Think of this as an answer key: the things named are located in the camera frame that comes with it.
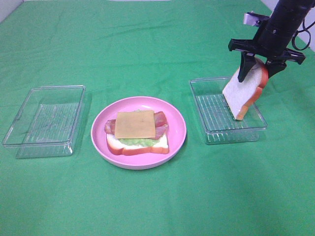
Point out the toast bread slice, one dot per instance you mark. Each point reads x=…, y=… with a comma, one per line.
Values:
x=137, y=146
x=241, y=95

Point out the green tablecloth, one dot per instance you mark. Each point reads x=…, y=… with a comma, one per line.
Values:
x=122, y=49

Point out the green lettuce leaf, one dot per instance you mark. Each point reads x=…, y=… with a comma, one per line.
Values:
x=137, y=141

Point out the long bacon strip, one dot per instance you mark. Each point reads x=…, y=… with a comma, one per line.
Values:
x=132, y=128

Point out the clear plastic tray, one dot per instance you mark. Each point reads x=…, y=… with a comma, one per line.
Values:
x=48, y=122
x=217, y=122

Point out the pink round plate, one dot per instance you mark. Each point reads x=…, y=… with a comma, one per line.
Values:
x=176, y=133

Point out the short bacon strip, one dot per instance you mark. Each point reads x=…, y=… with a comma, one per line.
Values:
x=161, y=130

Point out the yellow cheese slice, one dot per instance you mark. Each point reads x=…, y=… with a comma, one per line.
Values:
x=135, y=124

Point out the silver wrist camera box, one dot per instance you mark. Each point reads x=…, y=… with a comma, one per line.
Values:
x=254, y=19

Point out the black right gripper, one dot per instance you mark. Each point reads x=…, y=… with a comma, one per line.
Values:
x=270, y=41

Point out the clear right plastic tray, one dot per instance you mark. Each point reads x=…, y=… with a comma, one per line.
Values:
x=217, y=122

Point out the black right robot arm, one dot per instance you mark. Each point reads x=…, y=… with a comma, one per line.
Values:
x=292, y=12

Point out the clear left plastic tray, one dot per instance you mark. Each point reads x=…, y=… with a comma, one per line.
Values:
x=48, y=122

